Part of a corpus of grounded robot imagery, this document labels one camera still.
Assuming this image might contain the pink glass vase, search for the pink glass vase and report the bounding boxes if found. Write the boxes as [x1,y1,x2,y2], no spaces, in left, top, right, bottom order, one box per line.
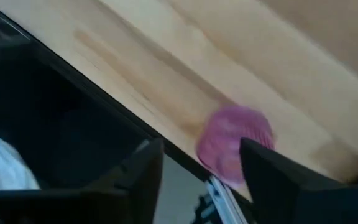
[196,105,276,190]

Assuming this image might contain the silver edge bracket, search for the silver edge bracket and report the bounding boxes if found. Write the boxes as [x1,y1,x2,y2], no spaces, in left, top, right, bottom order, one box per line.
[205,175,250,224]

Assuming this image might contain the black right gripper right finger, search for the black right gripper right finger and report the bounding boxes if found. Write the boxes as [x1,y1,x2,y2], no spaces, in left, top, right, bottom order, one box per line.
[239,136,345,224]

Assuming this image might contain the white rounded object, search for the white rounded object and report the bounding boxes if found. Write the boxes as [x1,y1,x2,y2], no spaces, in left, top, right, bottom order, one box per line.
[0,126,40,191]

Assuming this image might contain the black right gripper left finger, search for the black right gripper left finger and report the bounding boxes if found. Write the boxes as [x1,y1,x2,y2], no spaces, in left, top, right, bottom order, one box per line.
[85,138,165,224]

